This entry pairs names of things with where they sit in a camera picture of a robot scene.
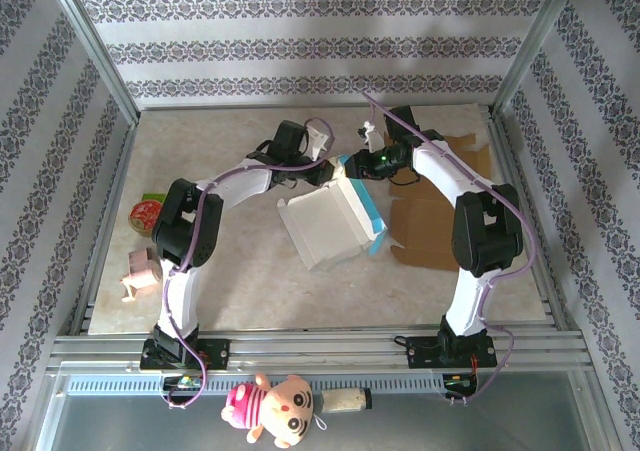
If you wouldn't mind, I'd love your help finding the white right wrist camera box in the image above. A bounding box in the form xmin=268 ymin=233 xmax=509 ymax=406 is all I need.
xmin=357 ymin=120 xmax=384 ymax=152

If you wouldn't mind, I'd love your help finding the plush doll with pink shirt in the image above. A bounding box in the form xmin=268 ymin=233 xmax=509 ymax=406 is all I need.
xmin=221 ymin=372 xmax=329 ymax=450

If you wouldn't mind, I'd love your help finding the aluminium frame post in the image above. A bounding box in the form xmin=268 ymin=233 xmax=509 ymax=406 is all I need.
xmin=42 ymin=0 xmax=141 ymax=125
xmin=489 ymin=0 xmax=584 ymax=117

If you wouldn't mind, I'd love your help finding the red round tin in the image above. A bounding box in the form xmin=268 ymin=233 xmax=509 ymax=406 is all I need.
xmin=128 ymin=199 xmax=164 ymax=238

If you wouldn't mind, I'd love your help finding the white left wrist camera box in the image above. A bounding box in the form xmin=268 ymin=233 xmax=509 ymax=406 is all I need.
xmin=305 ymin=123 xmax=331 ymax=161

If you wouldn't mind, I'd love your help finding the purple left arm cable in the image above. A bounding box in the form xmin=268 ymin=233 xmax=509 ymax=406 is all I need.
xmin=158 ymin=117 xmax=335 ymax=411

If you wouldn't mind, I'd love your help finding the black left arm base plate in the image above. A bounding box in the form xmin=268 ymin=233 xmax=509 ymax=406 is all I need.
xmin=139 ymin=338 xmax=231 ymax=372

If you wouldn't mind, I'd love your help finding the pink toy figure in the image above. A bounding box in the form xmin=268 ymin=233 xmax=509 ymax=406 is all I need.
xmin=119 ymin=248 xmax=164 ymax=303

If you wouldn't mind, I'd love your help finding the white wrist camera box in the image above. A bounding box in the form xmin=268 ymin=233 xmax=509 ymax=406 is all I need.
xmin=305 ymin=123 xmax=331 ymax=161
xmin=357 ymin=120 xmax=384 ymax=152

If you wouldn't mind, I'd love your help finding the jar with black cap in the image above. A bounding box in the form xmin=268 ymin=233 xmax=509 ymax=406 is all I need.
xmin=319 ymin=387 xmax=374 ymax=415

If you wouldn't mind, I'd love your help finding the aluminium mounting rail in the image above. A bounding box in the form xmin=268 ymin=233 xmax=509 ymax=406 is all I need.
xmin=47 ymin=323 xmax=594 ymax=375

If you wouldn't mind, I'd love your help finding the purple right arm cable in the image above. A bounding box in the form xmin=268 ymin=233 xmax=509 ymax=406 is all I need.
xmin=362 ymin=92 xmax=539 ymax=408

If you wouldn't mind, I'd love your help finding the grey slotted cable duct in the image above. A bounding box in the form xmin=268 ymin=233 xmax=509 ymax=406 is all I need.
xmin=64 ymin=374 xmax=479 ymax=397

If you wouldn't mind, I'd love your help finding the brown cardboard box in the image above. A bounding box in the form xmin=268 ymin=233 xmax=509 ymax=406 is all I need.
xmin=387 ymin=133 xmax=494 ymax=272

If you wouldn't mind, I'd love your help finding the aluminium side rail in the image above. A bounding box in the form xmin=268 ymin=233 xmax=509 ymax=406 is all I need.
xmin=69 ymin=120 xmax=139 ymax=335
xmin=484 ymin=110 xmax=581 ymax=332

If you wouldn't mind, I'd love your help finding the blue and white paper box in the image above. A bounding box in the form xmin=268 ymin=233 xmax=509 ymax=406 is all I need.
xmin=277 ymin=154 xmax=389 ymax=272

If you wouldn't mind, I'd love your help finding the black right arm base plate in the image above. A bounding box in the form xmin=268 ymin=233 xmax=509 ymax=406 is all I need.
xmin=407 ymin=334 xmax=499 ymax=371

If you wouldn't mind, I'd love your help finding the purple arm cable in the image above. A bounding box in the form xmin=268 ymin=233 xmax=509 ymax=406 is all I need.
xmin=158 ymin=117 xmax=335 ymax=411
xmin=362 ymin=92 xmax=539 ymax=408

